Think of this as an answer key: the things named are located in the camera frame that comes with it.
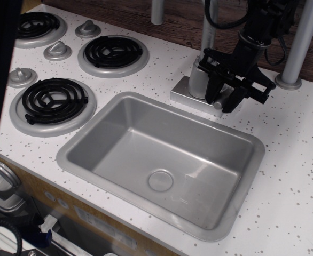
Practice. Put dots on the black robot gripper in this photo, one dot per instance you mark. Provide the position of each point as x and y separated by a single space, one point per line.
239 70

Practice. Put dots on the silver faucet lever handle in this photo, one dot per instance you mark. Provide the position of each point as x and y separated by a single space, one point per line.
223 96

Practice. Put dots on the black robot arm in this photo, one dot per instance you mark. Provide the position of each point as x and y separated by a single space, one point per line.
263 21

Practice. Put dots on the silver toy faucet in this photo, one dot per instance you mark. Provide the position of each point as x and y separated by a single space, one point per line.
190 91

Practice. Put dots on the grey plastic sink basin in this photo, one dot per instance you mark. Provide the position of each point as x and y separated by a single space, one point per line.
191 173

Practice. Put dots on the back right stove burner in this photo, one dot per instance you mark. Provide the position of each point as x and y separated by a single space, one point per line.
113 56

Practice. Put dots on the stove burner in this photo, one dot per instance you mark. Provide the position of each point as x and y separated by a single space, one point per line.
37 29
52 107
113 56

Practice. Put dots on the grey stove knob rear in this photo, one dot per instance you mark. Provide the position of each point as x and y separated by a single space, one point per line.
87 30

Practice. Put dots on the grey stove knob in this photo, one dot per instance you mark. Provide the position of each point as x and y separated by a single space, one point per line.
57 52
21 77
87 30

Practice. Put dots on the grey stove knob middle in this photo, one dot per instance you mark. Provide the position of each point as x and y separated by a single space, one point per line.
57 52

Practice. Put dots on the front right stove burner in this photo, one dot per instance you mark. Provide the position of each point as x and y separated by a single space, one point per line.
52 107

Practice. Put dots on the back left stove burner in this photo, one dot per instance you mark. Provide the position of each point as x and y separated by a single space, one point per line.
37 29

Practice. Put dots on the grey stove knob front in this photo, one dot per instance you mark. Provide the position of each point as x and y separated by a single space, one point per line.
21 77

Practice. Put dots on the silver oven dial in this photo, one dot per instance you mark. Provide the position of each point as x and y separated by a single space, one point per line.
9 182

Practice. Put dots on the grey support post right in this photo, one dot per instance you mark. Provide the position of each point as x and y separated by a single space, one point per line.
290 79

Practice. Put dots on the grey support post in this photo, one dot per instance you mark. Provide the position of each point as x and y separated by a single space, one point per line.
157 11
290 79

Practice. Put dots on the grey support post left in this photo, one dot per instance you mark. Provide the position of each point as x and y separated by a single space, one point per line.
157 11

